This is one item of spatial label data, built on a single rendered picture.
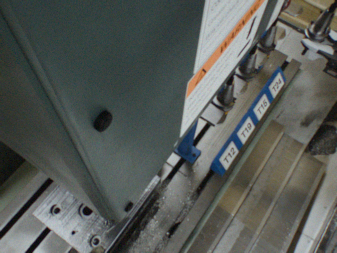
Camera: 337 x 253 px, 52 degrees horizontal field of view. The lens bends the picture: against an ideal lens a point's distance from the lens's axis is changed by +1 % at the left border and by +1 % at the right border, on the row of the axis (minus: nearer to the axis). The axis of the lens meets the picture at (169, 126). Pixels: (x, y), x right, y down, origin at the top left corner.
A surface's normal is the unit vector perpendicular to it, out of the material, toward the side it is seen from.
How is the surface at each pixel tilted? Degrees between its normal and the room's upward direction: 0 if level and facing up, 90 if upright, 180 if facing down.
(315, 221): 17
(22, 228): 0
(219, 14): 90
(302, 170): 8
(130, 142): 90
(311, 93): 24
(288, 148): 8
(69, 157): 90
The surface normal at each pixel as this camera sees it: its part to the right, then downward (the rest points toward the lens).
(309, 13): -0.58, 0.72
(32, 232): 0.04, -0.44
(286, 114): -0.20, -0.11
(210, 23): 0.82, 0.53
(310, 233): -0.21, -0.58
